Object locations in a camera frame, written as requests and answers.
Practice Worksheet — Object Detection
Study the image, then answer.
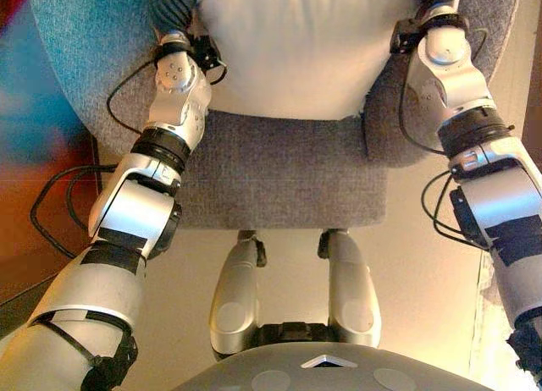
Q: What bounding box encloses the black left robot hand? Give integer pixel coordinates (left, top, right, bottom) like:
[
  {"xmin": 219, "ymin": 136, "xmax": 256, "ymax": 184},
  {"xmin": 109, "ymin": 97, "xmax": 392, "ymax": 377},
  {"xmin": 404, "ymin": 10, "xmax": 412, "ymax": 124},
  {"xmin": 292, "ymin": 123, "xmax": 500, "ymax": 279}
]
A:
[{"xmin": 150, "ymin": 0, "xmax": 200, "ymax": 32}]

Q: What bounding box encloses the white cushion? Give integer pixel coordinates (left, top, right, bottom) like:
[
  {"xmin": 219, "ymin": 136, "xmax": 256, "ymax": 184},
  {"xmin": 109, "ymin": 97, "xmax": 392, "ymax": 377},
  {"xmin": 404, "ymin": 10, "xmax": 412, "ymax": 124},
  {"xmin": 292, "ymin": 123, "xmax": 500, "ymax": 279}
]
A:
[{"xmin": 196, "ymin": 0, "xmax": 418, "ymax": 121}]

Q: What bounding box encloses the glossy dark reflective cabinet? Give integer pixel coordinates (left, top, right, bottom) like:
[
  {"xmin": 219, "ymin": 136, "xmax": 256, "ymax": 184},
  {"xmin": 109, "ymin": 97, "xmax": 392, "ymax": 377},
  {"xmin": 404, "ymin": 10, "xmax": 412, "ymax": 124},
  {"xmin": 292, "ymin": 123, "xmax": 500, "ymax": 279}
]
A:
[{"xmin": 0, "ymin": 0, "xmax": 102, "ymax": 303}]

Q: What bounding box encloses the grey fabric armchair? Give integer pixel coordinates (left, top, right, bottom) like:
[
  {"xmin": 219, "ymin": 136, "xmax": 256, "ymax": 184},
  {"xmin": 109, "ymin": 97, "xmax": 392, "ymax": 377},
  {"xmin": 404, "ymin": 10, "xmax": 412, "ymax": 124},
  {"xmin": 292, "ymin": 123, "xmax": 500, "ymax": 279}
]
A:
[{"xmin": 27, "ymin": 0, "xmax": 524, "ymax": 231}]

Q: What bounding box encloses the silver left robot leg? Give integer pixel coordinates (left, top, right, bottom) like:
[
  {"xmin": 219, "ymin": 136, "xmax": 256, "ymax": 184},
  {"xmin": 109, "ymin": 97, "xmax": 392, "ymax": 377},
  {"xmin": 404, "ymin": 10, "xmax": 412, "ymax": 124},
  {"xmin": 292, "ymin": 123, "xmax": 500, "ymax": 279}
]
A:
[{"xmin": 209, "ymin": 229, "xmax": 268, "ymax": 362}]

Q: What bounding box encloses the grey robot torso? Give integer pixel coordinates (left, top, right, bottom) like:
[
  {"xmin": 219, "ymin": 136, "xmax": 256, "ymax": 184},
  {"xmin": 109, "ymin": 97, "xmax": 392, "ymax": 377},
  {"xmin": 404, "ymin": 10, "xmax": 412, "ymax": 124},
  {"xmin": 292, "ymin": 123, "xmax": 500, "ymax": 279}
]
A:
[{"xmin": 169, "ymin": 321, "xmax": 484, "ymax": 391}]

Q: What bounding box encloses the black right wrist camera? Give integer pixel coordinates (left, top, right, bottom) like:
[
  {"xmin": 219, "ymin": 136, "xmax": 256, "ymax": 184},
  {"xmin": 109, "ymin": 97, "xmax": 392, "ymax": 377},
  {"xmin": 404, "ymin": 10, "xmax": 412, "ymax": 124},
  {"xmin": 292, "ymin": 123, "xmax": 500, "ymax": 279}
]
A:
[{"xmin": 389, "ymin": 20, "xmax": 418, "ymax": 54}]

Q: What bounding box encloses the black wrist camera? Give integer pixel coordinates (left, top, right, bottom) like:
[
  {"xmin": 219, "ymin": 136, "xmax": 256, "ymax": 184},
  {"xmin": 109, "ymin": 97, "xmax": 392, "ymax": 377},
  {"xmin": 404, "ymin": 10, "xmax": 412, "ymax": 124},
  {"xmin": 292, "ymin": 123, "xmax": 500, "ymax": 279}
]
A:
[
  {"xmin": 188, "ymin": 34, "xmax": 225, "ymax": 71},
  {"xmin": 389, "ymin": 20, "xmax": 418, "ymax": 54}
]

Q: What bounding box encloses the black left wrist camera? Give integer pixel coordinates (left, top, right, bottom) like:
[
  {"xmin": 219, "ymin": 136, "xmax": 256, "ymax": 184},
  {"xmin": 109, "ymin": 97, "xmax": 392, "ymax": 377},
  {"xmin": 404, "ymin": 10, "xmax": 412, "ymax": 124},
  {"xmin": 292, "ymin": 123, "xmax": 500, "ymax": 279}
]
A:
[{"xmin": 188, "ymin": 34, "xmax": 225, "ymax": 71}]

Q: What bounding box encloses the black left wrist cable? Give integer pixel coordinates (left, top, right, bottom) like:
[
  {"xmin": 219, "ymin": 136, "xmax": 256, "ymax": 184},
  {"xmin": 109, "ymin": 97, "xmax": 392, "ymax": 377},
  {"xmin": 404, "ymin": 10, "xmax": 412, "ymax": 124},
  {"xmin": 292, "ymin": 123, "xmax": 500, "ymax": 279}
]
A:
[{"xmin": 107, "ymin": 60, "xmax": 158, "ymax": 136}]

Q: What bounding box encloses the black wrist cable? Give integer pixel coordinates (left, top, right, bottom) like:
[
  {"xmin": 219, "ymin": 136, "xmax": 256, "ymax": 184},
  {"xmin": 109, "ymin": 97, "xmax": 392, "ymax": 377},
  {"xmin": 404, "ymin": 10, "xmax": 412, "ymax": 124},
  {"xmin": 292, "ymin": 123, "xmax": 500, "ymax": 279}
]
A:
[
  {"xmin": 107, "ymin": 60, "xmax": 158, "ymax": 136},
  {"xmin": 397, "ymin": 26, "xmax": 488, "ymax": 151}
]

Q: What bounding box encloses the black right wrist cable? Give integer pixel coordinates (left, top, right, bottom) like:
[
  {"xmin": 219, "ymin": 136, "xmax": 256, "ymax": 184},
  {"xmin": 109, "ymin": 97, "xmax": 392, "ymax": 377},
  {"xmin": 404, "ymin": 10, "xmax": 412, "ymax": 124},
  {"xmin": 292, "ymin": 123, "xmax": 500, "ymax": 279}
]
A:
[{"xmin": 397, "ymin": 26, "xmax": 488, "ymax": 151}]

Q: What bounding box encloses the black right elbow cable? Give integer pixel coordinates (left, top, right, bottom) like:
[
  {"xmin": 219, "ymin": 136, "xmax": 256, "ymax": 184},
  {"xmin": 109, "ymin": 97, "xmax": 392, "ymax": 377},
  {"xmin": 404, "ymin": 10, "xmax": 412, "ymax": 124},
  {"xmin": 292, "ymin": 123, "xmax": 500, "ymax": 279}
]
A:
[{"xmin": 421, "ymin": 170, "xmax": 479, "ymax": 245}]

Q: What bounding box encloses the black elbow cable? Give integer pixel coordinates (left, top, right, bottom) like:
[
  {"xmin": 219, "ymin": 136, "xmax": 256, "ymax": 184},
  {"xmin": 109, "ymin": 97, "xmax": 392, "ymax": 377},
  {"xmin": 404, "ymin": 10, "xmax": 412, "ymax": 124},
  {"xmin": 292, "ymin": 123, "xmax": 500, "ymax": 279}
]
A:
[
  {"xmin": 29, "ymin": 164, "xmax": 118, "ymax": 259},
  {"xmin": 421, "ymin": 170, "xmax": 479, "ymax": 245}
]

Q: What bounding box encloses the black left elbow cable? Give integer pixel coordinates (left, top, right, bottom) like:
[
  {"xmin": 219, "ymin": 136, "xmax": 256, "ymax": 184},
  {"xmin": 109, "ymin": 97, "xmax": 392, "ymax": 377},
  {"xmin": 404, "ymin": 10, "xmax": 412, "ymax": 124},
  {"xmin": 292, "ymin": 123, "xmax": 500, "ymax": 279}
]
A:
[{"xmin": 29, "ymin": 164, "xmax": 118, "ymax": 259}]

